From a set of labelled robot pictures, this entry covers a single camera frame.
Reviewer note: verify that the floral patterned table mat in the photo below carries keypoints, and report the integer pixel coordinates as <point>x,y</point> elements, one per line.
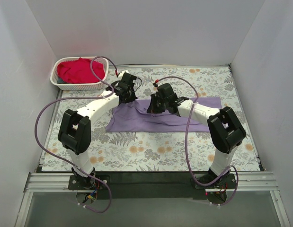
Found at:
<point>145,151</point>

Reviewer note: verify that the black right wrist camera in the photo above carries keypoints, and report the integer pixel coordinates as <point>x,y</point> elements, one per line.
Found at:
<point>165,91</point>

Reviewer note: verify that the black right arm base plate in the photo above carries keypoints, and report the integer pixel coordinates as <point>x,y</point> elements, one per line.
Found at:
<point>227,181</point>

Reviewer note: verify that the teal cloth in basket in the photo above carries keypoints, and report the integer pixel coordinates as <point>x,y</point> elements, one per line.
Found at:
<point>60,81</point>

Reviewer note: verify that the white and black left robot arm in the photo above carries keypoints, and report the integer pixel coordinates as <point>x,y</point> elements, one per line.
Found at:
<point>75,129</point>

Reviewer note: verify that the aluminium front frame rail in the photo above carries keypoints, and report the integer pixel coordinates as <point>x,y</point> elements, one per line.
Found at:
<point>56,182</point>

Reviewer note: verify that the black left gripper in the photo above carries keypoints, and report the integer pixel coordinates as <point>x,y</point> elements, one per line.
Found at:
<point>127,95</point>

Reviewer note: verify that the white plastic basket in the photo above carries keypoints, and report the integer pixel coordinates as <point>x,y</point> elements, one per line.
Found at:
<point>69,87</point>

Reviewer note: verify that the red t shirt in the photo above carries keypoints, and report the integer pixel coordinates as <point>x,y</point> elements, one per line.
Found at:
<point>79,72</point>

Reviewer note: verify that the purple t shirt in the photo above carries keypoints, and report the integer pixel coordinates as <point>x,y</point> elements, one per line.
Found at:
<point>133,117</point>

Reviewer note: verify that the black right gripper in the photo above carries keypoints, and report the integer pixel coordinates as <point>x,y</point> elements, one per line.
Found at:
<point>155,105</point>

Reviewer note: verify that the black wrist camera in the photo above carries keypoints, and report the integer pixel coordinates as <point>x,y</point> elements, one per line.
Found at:
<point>128,79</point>
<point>165,91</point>

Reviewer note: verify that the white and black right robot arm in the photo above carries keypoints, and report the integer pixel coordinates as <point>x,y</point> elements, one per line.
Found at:
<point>227,133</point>

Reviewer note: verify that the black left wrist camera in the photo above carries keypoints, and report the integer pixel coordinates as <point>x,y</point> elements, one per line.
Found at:
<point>128,79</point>

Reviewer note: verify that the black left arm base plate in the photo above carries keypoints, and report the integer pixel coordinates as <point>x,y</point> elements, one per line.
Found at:
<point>78,182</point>

